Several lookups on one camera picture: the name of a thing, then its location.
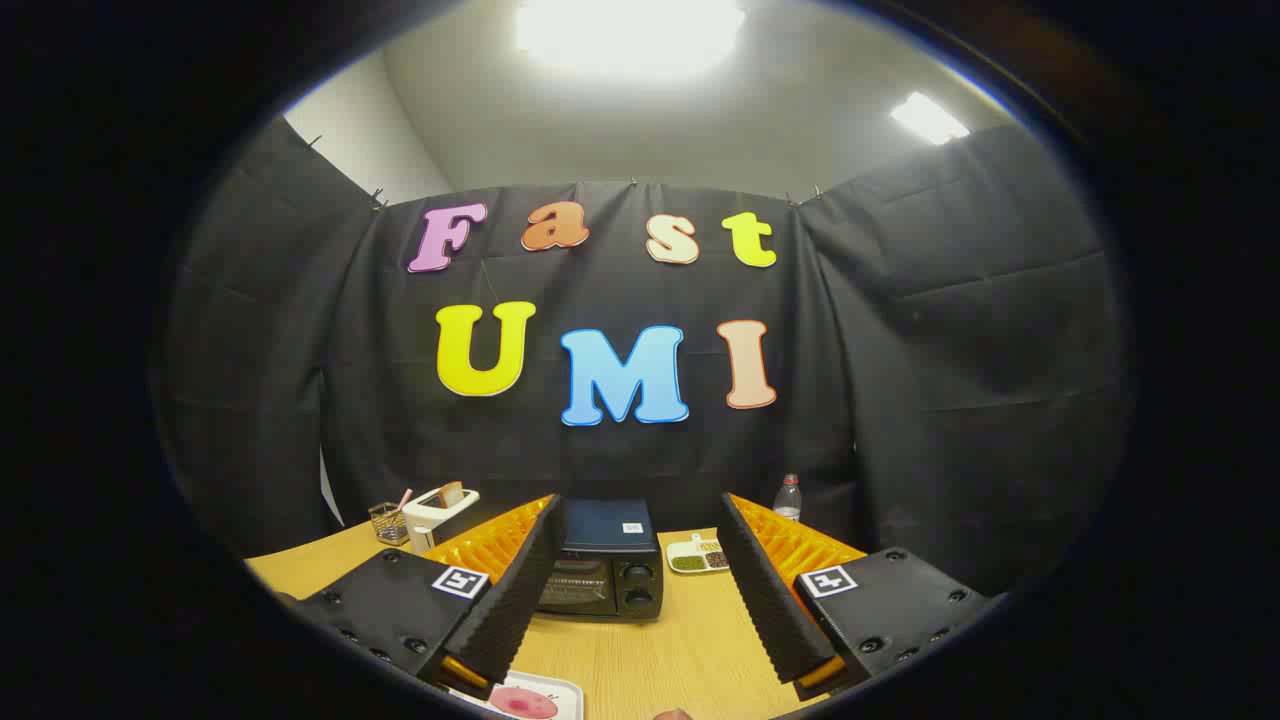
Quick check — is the white square dish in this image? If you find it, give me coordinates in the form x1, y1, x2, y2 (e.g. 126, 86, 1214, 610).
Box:
450, 670, 584, 720

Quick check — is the black toaster oven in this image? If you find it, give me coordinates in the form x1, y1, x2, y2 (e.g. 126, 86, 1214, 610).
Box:
537, 498, 666, 621

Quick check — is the black backdrop cloth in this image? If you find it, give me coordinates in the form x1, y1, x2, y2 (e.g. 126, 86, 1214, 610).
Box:
150, 115, 1136, 601

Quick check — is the pink round ham slice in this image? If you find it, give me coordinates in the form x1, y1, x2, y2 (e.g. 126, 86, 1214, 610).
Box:
487, 686, 559, 720

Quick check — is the white divided grain dish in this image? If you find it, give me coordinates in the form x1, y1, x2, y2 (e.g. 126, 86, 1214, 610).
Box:
666, 533, 731, 575

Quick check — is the white pop-up toaster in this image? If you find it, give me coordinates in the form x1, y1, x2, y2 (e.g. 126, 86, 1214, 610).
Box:
402, 485, 481, 553

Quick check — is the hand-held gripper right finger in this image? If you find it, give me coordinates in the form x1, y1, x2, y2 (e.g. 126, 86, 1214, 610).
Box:
716, 492, 1001, 701

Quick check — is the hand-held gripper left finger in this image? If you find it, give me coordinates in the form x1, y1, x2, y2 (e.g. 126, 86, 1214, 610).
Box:
290, 493, 569, 701

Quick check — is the small ceiling light panel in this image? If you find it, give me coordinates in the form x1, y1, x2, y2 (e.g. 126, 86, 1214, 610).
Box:
890, 92, 971, 146

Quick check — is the large ceiling light panel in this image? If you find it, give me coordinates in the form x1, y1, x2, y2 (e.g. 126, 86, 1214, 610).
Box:
515, 0, 746, 76

